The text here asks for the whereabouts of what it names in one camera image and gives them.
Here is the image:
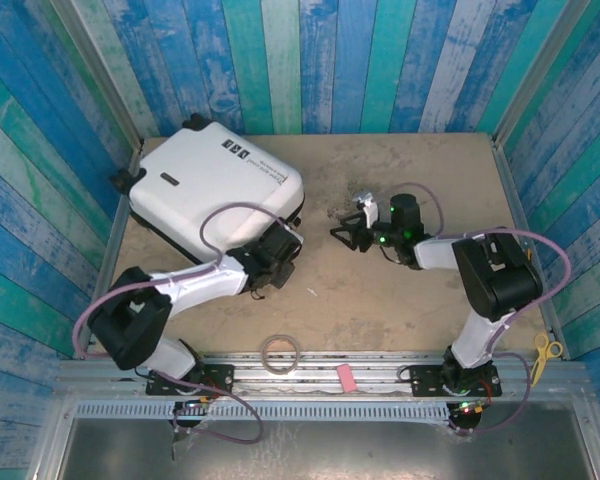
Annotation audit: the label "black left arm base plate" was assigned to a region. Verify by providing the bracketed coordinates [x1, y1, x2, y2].
[145, 363, 236, 397]

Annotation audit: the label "tape roll ring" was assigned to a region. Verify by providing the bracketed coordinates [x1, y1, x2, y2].
[259, 333, 301, 376]

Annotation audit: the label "pink eraser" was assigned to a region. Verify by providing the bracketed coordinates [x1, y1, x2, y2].
[336, 364, 359, 396]

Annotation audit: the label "yellow scissors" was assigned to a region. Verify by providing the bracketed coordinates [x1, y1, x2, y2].
[529, 330, 565, 387]

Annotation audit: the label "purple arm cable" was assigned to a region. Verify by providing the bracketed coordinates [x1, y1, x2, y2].
[402, 182, 573, 437]
[73, 202, 291, 445]

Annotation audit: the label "small circuit board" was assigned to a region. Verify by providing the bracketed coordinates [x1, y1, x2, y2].
[452, 398, 489, 417]
[177, 397, 216, 416]

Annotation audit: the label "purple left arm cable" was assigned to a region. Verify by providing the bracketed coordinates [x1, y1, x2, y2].
[73, 202, 291, 445]

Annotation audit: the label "white hard-shell suitcase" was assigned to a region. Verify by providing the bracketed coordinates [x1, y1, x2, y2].
[109, 113, 306, 266]

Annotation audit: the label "aluminium mounting rail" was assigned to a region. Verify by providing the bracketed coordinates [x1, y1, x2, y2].
[54, 349, 589, 401]

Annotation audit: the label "aluminium corner post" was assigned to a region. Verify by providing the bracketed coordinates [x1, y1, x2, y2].
[49, 0, 146, 151]
[492, 0, 594, 149]

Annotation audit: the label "steel sheet tray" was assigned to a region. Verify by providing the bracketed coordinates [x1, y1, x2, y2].
[59, 418, 599, 476]

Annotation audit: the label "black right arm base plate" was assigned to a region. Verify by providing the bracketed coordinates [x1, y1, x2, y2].
[408, 363, 502, 399]

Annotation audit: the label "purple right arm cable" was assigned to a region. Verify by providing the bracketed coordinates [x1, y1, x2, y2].
[402, 182, 573, 437]

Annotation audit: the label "white slotted cable duct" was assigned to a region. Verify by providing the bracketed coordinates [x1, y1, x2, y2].
[74, 402, 454, 426]

